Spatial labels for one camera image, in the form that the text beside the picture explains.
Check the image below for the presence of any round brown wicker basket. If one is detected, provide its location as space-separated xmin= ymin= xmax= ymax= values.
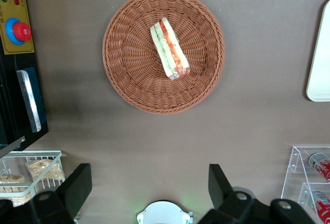
xmin=102 ymin=0 xmax=225 ymax=115

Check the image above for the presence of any silver machine handle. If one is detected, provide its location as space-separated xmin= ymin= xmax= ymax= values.
xmin=15 ymin=70 xmax=42 ymax=133

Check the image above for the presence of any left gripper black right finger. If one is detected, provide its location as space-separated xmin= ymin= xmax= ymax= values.
xmin=198 ymin=164 xmax=271 ymax=224

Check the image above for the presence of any red emergency stop button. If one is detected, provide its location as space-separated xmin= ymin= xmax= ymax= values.
xmin=5 ymin=17 xmax=32 ymax=46

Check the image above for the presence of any white wire rack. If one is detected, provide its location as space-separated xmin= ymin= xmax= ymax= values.
xmin=0 ymin=150 xmax=65 ymax=206

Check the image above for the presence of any red cola bottle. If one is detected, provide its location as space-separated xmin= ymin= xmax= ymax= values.
xmin=308 ymin=152 xmax=330 ymax=183
xmin=310 ymin=190 xmax=330 ymax=220

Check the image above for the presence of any cream plastic tray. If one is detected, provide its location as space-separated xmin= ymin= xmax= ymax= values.
xmin=306 ymin=0 xmax=330 ymax=103

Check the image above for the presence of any sandwich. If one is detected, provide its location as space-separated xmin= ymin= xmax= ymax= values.
xmin=150 ymin=17 xmax=191 ymax=82

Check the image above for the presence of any clear acrylic bottle rack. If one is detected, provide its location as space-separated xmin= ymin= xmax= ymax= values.
xmin=280 ymin=145 xmax=330 ymax=224

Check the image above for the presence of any black countertop machine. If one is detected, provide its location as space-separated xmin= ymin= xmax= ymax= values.
xmin=0 ymin=0 xmax=49 ymax=157

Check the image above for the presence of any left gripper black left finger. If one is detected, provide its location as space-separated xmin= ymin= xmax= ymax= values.
xmin=30 ymin=163 xmax=93 ymax=224

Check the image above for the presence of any silver machine lid bar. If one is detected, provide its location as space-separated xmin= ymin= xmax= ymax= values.
xmin=0 ymin=135 xmax=26 ymax=159

